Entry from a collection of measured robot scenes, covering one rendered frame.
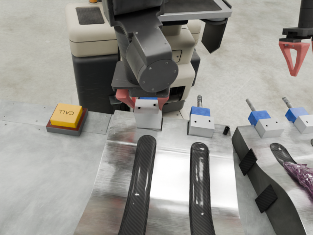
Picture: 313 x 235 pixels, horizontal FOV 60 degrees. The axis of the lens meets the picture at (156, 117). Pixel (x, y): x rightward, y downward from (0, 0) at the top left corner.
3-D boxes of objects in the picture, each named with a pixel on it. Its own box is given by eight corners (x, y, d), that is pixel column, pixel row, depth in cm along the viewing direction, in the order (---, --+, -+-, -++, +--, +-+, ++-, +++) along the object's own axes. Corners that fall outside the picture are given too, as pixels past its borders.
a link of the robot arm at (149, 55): (159, -38, 37) (97, -26, 35) (199, 5, 30) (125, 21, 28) (158, 38, 46) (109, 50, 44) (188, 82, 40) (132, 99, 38)
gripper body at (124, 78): (170, 94, 47) (167, 62, 41) (112, 93, 49) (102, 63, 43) (172, 67, 51) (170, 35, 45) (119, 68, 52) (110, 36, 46)
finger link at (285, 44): (324, 76, 58) (332, 30, 54) (297, 80, 56) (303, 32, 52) (299, 71, 64) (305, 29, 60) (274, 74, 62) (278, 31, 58)
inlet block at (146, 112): (144, 82, 66) (141, 65, 61) (165, 82, 65) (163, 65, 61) (137, 127, 58) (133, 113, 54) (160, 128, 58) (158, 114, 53)
